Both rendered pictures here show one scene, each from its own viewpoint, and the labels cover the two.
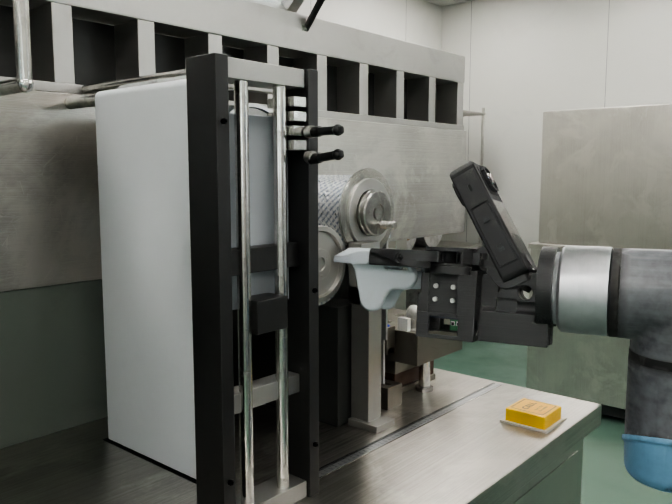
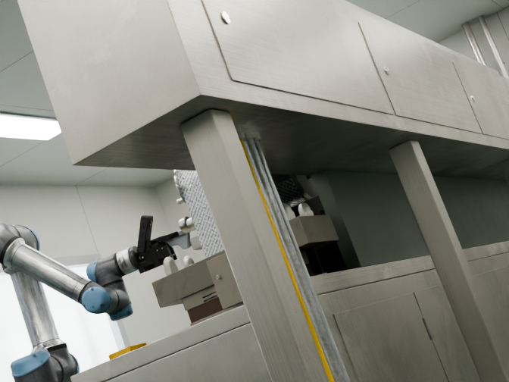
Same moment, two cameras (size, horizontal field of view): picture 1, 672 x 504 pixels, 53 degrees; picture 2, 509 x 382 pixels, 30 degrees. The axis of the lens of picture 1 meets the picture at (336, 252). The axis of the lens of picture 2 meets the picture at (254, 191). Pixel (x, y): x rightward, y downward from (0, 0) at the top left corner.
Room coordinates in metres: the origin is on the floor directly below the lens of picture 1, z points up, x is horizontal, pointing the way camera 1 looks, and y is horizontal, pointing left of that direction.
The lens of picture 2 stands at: (3.44, -0.49, 0.74)
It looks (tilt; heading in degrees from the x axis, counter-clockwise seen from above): 11 degrees up; 166
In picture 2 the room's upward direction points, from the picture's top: 20 degrees counter-clockwise
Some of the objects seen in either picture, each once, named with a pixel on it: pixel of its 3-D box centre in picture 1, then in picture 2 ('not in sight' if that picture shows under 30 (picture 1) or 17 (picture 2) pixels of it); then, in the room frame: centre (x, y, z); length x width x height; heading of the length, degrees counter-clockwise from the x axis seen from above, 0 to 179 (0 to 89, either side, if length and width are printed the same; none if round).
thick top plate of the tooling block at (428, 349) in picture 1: (358, 326); (244, 261); (1.37, -0.05, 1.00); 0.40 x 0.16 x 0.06; 50
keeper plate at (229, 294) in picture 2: not in sight; (234, 277); (1.45, -0.09, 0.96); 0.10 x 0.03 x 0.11; 50
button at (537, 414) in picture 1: (533, 413); (128, 353); (1.10, -0.33, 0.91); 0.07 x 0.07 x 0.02; 50
